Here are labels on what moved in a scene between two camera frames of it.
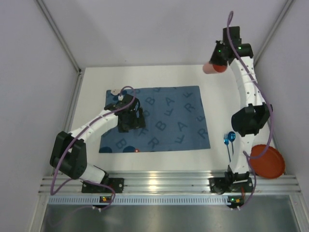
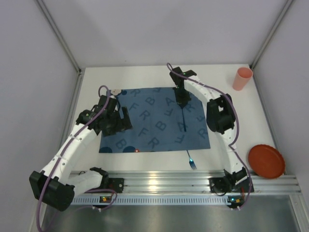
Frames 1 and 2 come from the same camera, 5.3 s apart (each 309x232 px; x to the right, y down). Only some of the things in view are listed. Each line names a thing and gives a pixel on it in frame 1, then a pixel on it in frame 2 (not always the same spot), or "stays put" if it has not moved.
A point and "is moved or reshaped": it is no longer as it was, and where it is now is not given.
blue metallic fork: [226, 138] is moved or reshaped
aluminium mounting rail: [176, 182] stays put
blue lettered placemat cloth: [174, 119] stays put
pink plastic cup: [210, 68] is moved or reshaped
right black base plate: [219, 185] stays put
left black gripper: [136, 118] → [119, 124]
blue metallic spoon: [231, 137] is moved or reshaped
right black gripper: [217, 58] → [182, 98]
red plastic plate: [272, 165] stays put
